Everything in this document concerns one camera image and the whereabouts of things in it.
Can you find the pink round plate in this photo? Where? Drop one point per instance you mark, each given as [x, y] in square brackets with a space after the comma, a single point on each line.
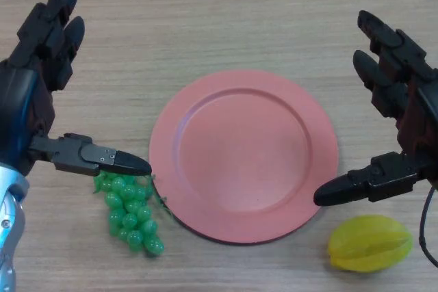
[243, 155]

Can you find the green plastic grape bunch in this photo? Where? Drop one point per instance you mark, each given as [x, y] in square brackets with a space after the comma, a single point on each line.
[130, 220]

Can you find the yellow starfruit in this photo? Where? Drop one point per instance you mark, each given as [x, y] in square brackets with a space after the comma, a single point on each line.
[371, 245]

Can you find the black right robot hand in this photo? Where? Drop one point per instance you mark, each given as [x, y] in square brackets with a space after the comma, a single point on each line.
[417, 117]

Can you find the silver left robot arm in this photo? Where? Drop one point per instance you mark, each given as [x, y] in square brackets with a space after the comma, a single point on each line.
[10, 223]

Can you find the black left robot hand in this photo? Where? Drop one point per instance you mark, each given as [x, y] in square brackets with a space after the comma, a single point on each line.
[31, 83]

